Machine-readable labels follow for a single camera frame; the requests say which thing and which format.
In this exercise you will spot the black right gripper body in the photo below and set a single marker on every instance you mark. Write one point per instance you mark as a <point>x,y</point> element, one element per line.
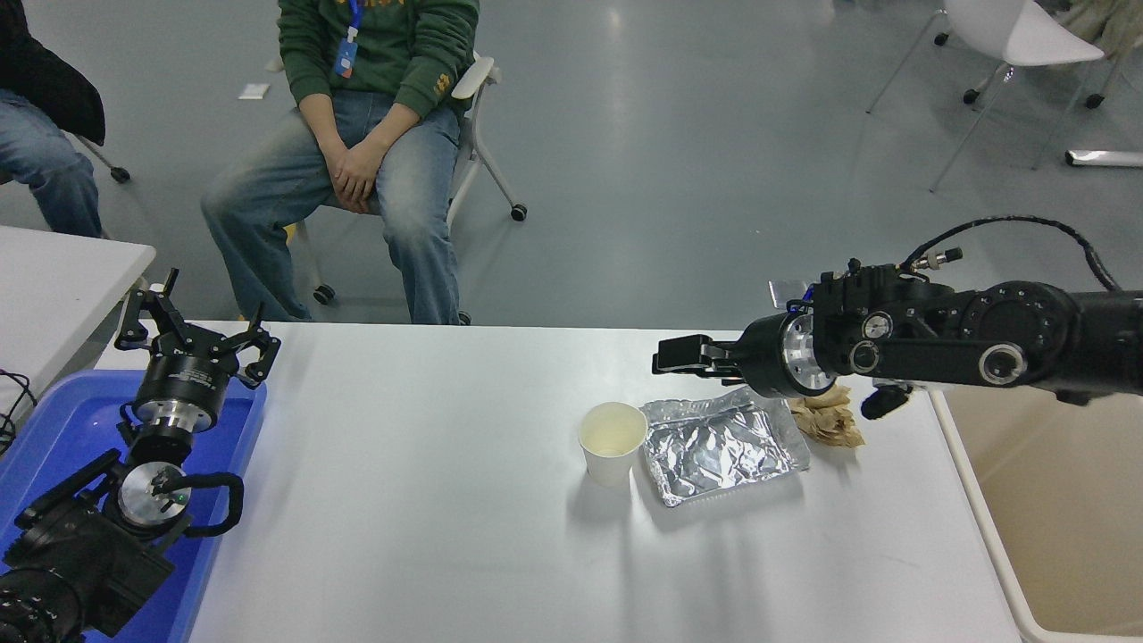
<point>763,357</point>

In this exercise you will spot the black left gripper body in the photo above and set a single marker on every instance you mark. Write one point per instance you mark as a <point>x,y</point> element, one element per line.
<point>185,378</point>

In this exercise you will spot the silver foil tray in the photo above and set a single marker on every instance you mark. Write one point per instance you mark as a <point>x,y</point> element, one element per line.
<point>723,451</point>

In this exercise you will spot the tan paper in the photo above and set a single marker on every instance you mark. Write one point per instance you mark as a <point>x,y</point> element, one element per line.
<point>830,424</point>

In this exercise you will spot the white paper cup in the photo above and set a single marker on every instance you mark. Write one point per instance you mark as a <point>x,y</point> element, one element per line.
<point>613,455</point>

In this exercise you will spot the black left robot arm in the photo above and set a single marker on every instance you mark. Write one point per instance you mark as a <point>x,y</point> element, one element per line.
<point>80,554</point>

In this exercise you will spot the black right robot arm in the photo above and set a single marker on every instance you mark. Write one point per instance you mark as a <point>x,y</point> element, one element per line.
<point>982,339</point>

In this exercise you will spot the seated person's right hand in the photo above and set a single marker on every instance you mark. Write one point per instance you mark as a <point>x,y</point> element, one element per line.
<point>337,174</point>

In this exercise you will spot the seated person's left hand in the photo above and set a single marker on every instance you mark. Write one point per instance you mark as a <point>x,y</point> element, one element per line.
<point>364,174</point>

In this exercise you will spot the silver floor plate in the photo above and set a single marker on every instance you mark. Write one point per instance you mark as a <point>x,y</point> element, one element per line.
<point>786,293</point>

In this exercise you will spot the white side table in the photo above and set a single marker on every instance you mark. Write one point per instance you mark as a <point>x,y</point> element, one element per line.
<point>54,286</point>

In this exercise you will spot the blue plastic tray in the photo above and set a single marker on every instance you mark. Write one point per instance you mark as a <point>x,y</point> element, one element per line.
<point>62,420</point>

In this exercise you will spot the grey rolling chair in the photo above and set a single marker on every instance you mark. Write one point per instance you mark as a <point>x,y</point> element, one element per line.
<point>118,173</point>

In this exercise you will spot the person at picture edge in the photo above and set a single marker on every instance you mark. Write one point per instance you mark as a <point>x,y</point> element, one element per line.
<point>45,170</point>

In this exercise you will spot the seated person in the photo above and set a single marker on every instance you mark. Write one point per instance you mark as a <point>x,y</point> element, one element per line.
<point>384,45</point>

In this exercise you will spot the grey office chair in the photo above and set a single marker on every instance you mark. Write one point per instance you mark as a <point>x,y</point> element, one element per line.
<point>471,79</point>

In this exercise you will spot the large pale plastic bin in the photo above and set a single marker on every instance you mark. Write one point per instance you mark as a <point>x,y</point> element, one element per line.
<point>1072,500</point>

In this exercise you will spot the silver metal bar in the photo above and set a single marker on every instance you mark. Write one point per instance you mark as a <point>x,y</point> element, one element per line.
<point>1107,159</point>

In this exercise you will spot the white plastic chair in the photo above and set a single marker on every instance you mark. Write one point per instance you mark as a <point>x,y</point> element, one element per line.
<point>1027,31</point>

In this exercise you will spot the beige cloth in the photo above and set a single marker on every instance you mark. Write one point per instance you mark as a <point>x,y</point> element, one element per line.
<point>1112,22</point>

